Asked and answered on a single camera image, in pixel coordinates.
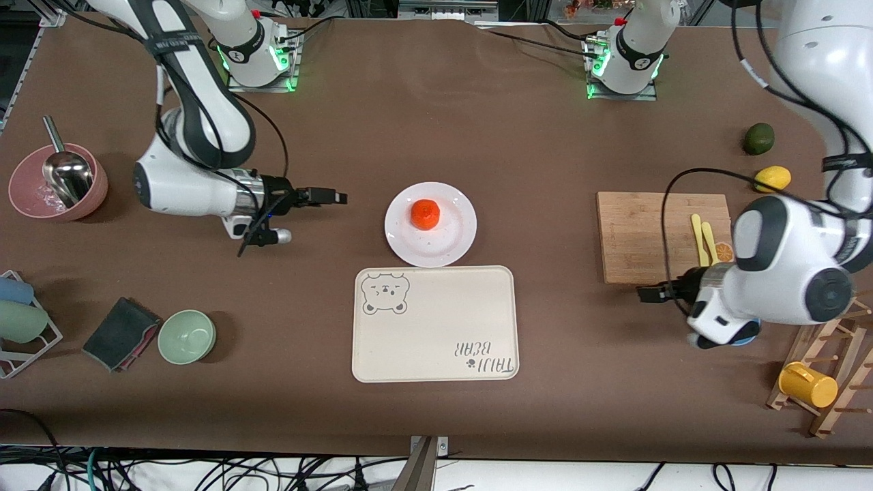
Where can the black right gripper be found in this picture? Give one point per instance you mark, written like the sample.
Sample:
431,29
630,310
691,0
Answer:
277,191

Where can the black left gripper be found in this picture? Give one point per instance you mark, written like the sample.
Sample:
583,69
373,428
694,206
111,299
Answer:
690,282

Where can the orange mandarin fruit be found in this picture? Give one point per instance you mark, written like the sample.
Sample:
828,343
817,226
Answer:
425,214

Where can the white round plate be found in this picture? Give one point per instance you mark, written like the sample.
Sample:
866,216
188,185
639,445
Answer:
443,242

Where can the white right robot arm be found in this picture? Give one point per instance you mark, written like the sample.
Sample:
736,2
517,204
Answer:
204,116

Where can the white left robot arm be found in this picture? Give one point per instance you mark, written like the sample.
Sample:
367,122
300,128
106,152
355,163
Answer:
791,273

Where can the wooden cutting board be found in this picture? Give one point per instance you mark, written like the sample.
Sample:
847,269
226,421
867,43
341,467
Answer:
634,235

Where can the yellow plastic knife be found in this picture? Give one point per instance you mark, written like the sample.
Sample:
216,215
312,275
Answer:
698,239

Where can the yellow plastic fork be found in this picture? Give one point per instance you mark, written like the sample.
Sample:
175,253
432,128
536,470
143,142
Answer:
709,242

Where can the blue bowl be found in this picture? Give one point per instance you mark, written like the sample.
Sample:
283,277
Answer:
750,335

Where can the yellow lemon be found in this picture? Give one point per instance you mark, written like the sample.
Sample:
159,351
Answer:
773,179

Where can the beige bear print tray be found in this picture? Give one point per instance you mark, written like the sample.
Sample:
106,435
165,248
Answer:
436,327

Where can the yellow cup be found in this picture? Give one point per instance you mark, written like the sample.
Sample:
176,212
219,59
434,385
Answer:
807,385

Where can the wooden cup rack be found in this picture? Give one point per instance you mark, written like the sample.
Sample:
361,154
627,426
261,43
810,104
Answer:
829,361

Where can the dark green avocado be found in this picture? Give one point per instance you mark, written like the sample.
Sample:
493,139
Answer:
758,138

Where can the pale green bowl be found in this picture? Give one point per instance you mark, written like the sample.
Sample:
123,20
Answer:
187,337

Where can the dark grey folded cloth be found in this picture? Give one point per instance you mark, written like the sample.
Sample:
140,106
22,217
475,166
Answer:
119,334

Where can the metal scoop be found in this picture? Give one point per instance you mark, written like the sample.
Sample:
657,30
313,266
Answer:
68,179

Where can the pink bowl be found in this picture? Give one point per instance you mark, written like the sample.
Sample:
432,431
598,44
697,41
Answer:
27,184

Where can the light blue cup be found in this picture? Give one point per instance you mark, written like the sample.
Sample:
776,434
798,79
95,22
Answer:
13,290

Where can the pale green cup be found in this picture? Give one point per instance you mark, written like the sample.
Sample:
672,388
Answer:
20,322

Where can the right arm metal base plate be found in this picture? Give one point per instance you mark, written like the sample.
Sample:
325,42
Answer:
262,88

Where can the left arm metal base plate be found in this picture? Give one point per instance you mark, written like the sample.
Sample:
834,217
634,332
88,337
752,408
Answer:
624,97

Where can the grey metal bracket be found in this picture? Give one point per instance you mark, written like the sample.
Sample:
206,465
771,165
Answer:
424,464

